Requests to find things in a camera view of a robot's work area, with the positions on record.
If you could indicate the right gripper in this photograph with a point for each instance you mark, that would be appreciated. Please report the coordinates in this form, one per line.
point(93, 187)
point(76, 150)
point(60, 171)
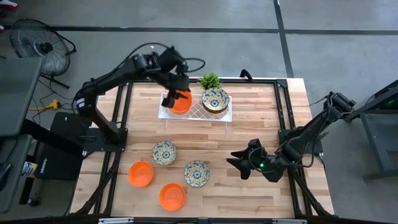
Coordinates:
point(270, 168)

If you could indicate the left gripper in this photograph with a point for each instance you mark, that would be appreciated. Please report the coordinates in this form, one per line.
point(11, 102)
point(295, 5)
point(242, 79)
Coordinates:
point(174, 79)

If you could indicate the orange plastic bowl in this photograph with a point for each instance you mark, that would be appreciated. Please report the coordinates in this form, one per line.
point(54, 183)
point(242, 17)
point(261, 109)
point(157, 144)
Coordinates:
point(183, 106)
point(172, 197)
point(140, 174)

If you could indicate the yellow blue floral ceramic bowl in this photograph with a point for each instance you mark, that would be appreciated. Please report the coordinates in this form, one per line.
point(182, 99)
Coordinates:
point(215, 99)
point(164, 152)
point(196, 173)

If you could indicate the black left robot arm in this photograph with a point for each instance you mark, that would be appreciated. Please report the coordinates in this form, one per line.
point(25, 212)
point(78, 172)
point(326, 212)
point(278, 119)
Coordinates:
point(102, 79)

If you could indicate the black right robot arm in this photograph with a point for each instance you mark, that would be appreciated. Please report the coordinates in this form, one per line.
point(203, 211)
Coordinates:
point(311, 130)

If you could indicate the green artificial potted plant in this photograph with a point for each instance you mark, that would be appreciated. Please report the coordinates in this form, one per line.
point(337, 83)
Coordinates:
point(210, 81)

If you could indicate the black clamp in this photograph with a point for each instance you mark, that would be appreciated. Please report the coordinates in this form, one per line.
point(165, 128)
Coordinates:
point(245, 74)

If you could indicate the yellow power plug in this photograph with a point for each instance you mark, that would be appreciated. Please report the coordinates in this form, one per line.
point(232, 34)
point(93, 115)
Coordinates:
point(54, 104)

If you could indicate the black tool case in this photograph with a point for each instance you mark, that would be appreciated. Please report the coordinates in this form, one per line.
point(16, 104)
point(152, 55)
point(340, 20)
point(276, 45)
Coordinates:
point(62, 161)

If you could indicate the black metal stand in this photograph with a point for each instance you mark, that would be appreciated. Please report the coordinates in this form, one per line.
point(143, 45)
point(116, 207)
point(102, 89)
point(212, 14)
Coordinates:
point(373, 137)

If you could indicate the black floor fan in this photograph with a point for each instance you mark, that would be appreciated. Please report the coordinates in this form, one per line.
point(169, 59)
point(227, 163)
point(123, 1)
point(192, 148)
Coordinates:
point(46, 47)

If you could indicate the grey desk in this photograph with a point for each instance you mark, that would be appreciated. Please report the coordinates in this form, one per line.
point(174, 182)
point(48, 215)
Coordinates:
point(15, 93)

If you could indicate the printed white container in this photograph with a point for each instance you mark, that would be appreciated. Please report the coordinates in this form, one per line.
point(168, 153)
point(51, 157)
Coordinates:
point(29, 169)

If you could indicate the person's shoe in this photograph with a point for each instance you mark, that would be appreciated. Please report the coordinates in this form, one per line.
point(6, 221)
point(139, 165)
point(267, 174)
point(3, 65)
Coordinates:
point(7, 3)

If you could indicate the silver metal bracket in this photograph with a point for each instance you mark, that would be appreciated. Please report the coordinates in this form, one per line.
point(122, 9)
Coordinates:
point(289, 221)
point(115, 220)

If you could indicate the black aluminium table frame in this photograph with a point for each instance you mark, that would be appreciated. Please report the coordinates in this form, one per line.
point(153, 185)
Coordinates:
point(264, 81)

